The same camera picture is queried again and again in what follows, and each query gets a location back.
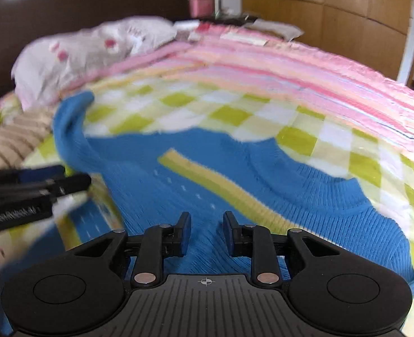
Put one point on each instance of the pink box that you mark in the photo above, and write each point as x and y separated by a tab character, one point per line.
200	6

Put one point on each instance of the white pillow with pink print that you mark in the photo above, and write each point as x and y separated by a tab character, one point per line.
87	52

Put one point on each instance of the white cloth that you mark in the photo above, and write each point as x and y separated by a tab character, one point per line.
277	28

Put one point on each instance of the beige striped cloth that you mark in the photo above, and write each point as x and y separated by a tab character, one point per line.
13	137

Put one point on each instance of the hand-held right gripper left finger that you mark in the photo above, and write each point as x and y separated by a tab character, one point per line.
184	233

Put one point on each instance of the white flat box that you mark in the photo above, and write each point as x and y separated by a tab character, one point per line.
243	38

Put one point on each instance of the wooden wardrobe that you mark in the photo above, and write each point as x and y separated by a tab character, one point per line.
333	3

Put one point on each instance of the pink striped blanket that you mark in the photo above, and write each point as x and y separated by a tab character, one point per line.
298	73

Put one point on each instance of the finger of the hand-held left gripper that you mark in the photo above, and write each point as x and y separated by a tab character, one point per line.
70	184
34	174

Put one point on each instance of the yellow-green checked bedsheet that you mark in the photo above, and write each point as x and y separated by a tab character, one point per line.
235	116

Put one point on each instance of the blue knit sweater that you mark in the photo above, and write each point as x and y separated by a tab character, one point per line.
192	163

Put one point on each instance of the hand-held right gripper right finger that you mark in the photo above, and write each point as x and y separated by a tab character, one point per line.
229	233

